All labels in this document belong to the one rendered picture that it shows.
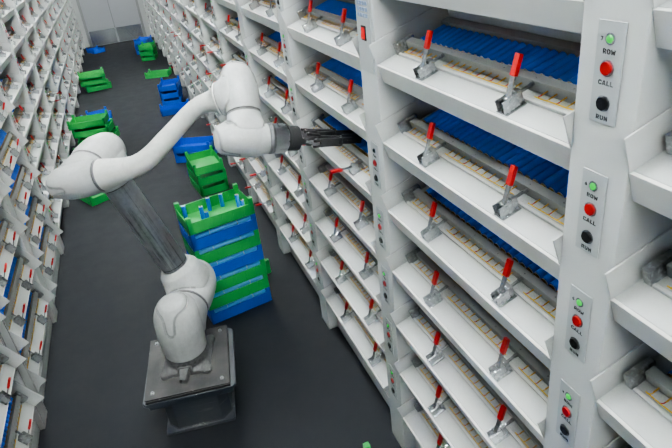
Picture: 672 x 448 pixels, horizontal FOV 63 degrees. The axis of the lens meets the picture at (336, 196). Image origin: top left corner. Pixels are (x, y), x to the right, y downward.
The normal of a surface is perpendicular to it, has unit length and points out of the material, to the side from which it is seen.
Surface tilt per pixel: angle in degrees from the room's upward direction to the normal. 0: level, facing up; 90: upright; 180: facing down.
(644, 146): 90
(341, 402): 0
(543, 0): 109
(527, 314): 19
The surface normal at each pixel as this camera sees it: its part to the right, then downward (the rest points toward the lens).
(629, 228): 0.37, 0.39
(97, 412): -0.11, -0.89
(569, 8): -0.84, 0.53
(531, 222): -0.40, -0.76
